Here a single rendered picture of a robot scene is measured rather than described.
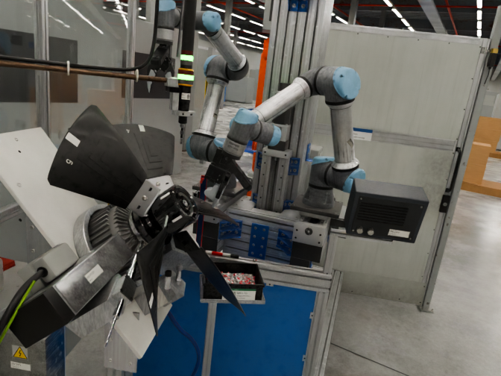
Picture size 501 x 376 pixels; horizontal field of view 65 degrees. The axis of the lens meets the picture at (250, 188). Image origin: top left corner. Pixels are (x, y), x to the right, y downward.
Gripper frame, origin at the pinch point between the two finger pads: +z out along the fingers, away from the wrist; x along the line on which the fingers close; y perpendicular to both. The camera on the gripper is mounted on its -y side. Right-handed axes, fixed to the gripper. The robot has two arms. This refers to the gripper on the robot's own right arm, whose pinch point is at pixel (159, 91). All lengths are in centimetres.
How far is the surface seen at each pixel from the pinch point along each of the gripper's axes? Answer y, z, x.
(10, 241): -32, 62, 46
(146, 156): -48, 17, -14
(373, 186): -16, 24, -89
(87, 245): -72, 37, -8
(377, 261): 128, 115, -135
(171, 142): -37.0, 13.6, -17.5
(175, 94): -54, -3, -23
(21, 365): -78, 74, 8
